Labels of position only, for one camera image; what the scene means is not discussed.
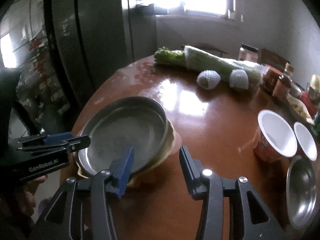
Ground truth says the large metal plate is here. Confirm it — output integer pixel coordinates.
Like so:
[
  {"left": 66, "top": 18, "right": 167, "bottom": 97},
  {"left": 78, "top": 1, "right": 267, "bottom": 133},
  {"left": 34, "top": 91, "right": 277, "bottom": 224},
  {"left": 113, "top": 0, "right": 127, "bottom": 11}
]
[{"left": 76, "top": 96, "right": 169, "bottom": 176}]

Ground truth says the person's left hand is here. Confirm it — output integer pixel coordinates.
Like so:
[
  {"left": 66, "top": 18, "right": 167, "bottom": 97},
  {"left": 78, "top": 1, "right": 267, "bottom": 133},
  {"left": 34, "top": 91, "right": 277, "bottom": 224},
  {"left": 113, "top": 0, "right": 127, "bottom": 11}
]
[{"left": 19, "top": 175, "right": 48, "bottom": 217}]

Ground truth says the cream ceramic plate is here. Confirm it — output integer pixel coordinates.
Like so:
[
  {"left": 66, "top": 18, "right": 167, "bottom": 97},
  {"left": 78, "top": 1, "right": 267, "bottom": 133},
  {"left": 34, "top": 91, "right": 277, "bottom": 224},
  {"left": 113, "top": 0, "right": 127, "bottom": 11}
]
[{"left": 74, "top": 118, "right": 176, "bottom": 186}]

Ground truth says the red bowl white inside near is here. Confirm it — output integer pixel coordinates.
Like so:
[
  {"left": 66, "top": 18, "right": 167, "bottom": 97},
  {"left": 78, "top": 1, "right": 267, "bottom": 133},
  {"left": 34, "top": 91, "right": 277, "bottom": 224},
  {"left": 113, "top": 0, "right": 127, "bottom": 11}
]
[{"left": 253, "top": 109, "right": 298, "bottom": 163}]

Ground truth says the red bowl white inside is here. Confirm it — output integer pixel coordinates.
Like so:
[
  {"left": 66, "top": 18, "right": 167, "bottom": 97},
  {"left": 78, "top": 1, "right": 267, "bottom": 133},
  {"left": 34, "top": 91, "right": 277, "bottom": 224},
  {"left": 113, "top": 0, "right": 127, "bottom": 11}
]
[
  {"left": 253, "top": 109, "right": 298, "bottom": 163},
  {"left": 294, "top": 122, "right": 318, "bottom": 161}
]

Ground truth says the small metal bowl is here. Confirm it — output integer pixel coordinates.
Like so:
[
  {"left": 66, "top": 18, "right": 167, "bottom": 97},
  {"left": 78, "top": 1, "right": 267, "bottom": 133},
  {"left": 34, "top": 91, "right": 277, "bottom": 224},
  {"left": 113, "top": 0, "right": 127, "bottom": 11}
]
[{"left": 286, "top": 155, "right": 317, "bottom": 230}]

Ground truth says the black refrigerator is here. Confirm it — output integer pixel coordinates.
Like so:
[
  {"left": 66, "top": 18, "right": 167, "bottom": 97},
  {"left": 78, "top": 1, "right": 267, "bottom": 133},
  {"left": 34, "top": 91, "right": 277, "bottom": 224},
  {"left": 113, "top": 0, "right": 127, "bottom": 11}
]
[{"left": 1, "top": 0, "right": 127, "bottom": 134}]

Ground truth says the foam-netted fruit left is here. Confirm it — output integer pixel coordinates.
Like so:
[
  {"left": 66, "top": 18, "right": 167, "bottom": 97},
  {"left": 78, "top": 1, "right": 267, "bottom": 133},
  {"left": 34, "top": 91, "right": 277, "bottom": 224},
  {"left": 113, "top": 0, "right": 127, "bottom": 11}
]
[{"left": 196, "top": 70, "right": 221, "bottom": 90}]

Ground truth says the foam-netted fruit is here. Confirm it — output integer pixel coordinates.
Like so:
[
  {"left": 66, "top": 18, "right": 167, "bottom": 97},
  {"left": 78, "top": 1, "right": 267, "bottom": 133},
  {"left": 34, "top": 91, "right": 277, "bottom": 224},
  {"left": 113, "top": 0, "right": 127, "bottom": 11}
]
[
  {"left": 229, "top": 69, "right": 249, "bottom": 90},
  {"left": 196, "top": 70, "right": 221, "bottom": 90}
]

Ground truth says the red bowl white inside far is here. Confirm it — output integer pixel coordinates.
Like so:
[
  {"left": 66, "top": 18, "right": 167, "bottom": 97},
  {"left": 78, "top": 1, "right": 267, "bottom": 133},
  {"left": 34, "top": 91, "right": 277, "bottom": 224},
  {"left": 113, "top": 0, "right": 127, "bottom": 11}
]
[{"left": 294, "top": 122, "right": 318, "bottom": 161}]

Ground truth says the foam-netted fruit right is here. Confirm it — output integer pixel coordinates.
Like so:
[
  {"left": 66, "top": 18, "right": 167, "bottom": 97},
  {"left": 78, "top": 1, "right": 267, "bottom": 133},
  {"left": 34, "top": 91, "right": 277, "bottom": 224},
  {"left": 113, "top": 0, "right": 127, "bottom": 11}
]
[{"left": 229, "top": 69, "right": 249, "bottom": 90}]

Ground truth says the snack bag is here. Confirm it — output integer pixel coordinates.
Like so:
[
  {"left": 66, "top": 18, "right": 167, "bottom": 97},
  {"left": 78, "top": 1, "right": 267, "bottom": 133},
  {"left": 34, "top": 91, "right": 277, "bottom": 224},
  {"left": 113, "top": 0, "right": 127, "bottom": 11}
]
[{"left": 286, "top": 94, "right": 315, "bottom": 125}]

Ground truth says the brown sauce bottle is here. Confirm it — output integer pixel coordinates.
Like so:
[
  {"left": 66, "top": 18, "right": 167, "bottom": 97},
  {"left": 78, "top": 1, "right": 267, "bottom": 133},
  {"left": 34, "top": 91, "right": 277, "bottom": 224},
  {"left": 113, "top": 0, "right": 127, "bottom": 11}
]
[{"left": 273, "top": 62, "right": 294, "bottom": 101}]

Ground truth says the bagged green cabbage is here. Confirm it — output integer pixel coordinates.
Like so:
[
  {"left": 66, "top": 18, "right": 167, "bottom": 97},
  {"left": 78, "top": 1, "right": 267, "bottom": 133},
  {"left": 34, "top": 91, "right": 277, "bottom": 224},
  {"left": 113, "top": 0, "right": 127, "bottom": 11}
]
[{"left": 184, "top": 46, "right": 264, "bottom": 83}]

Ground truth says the red packaged container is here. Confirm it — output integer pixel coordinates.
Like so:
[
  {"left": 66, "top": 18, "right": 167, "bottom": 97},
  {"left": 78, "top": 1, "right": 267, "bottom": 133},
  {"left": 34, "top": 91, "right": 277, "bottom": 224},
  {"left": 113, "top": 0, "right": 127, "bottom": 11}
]
[{"left": 260, "top": 65, "right": 282, "bottom": 95}]

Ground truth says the leafy green vegetable bunch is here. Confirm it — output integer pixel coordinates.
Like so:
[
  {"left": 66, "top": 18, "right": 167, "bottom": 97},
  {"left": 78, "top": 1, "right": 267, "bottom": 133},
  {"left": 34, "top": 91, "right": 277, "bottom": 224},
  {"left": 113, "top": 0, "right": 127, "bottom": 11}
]
[{"left": 154, "top": 47, "right": 186, "bottom": 67}]

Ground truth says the red tin can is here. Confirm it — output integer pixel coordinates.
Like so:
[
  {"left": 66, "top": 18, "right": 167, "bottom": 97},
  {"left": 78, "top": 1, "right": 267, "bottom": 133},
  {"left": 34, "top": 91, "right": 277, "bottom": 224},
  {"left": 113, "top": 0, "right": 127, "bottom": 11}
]
[{"left": 299, "top": 91, "right": 319, "bottom": 118}]

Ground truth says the glass jar black lid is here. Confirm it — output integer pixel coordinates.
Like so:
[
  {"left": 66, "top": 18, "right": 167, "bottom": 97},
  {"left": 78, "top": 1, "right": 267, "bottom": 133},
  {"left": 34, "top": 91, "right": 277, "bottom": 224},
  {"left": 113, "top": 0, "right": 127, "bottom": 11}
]
[{"left": 238, "top": 43, "right": 259, "bottom": 62}]

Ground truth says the wooden chair by wall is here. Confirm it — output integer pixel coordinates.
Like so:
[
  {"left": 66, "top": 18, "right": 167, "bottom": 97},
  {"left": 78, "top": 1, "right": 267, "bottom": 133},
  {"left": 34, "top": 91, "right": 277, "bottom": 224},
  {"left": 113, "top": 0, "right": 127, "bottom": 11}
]
[{"left": 258, "top": 48, "right": 290, "bottom": 67}]

